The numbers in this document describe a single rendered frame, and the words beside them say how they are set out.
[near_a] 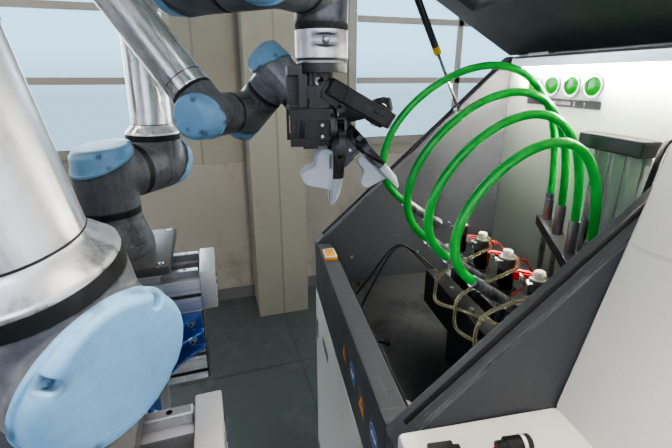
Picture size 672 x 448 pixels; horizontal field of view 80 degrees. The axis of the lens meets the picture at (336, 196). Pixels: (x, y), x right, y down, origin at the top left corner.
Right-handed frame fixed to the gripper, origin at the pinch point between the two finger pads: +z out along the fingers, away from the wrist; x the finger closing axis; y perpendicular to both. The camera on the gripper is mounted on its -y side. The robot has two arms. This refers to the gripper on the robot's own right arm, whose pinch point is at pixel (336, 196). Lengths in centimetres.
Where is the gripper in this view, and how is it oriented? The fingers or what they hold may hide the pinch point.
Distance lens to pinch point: 63.4
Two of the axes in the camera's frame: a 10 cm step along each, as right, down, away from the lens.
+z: 0.0, 9.6, 2.9
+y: -9.8, 0.5, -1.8
